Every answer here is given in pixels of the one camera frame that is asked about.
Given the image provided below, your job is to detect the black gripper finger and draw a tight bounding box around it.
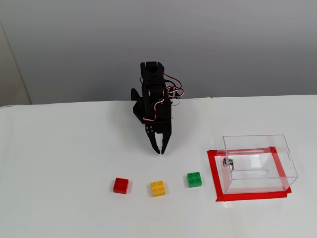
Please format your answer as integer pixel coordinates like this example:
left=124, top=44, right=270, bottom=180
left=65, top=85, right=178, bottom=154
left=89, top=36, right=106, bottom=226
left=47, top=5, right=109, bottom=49
left=160, top=133, right=173, bottom=155
left=145, top=130, right=162, bottom=155

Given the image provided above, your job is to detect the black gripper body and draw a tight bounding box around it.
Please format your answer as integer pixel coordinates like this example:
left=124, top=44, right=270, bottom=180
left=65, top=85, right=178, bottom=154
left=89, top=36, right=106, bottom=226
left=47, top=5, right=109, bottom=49
left=143, top=99, right=173, bottom=136

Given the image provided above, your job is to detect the green lego brick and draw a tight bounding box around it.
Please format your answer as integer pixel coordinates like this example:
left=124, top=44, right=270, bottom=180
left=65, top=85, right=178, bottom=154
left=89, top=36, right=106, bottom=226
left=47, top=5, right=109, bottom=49
left=186, top=172, right=203, bottom=188

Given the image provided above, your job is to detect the yellow lego brick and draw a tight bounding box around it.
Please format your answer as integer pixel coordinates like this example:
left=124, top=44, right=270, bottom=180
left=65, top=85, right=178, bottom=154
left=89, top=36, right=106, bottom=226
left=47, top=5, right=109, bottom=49
left=150, top=180, right=167, bottom=198

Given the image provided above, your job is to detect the red lego brick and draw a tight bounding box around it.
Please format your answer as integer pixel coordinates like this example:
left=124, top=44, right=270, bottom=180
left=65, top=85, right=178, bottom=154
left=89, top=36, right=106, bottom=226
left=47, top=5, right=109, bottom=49
left=113, top=177, right=130, bottom=194

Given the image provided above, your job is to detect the transparent acrylic box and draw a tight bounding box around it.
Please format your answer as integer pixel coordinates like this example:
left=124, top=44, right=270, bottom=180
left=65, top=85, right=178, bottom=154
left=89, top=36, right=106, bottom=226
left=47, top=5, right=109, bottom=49
left=214, top=134, right=299, bottom=195

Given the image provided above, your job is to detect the silver cam lock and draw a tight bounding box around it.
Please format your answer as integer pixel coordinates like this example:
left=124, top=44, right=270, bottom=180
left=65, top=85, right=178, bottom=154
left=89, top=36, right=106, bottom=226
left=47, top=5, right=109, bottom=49
left=222, top=158, right=236, bottom=172

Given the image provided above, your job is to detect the red white gripper cable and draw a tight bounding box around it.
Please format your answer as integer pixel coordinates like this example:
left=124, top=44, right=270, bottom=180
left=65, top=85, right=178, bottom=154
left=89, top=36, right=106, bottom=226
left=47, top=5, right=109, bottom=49
left=144, top=98, right=166, bottom=122

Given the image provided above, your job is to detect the red white elbow cable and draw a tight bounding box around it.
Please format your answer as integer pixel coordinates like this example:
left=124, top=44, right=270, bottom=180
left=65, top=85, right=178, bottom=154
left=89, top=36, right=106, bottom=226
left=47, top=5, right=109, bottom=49
left=163, top=73, right=185, bottom=107

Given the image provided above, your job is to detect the red tape frame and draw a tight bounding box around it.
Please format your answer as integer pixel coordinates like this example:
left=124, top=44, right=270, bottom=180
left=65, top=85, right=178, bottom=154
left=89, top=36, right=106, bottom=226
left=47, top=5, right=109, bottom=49
left=207, top=146, right=292, bottom=203

